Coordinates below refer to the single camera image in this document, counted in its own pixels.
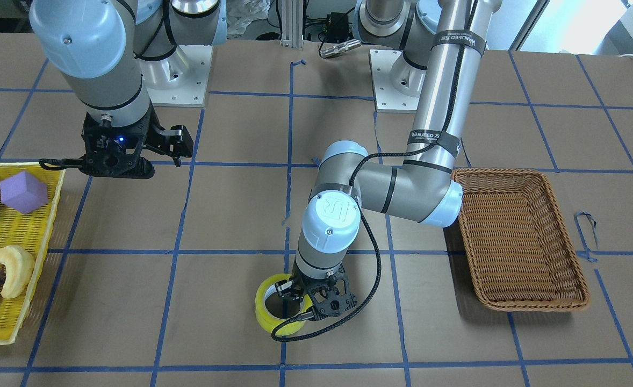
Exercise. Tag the silver metal connector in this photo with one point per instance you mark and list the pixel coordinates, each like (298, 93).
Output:
(338, 49)

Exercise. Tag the purple foam block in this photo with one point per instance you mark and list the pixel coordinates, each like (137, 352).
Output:
(23, 192)

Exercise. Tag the aluminium frame post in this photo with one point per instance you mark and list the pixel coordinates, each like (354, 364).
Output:
(291, 24)

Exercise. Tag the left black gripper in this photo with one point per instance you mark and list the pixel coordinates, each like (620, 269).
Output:
(300, 281)

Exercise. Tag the brown wicker basket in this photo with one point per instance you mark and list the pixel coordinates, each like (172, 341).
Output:
(520, 254)

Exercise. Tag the yellow toy banana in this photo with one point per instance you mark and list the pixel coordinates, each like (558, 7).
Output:
(19, 267)

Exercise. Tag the yellow plastic tray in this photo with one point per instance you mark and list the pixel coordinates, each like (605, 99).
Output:
(24, 240)

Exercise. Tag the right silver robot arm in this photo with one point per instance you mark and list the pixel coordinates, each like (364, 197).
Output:
(112, 53)

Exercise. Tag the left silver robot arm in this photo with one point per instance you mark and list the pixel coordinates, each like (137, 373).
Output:
(441, 44)

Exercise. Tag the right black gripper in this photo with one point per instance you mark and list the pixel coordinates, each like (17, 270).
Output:
(148, 130)

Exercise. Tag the yellow tape roll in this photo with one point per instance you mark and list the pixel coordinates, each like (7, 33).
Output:
(271, 309)

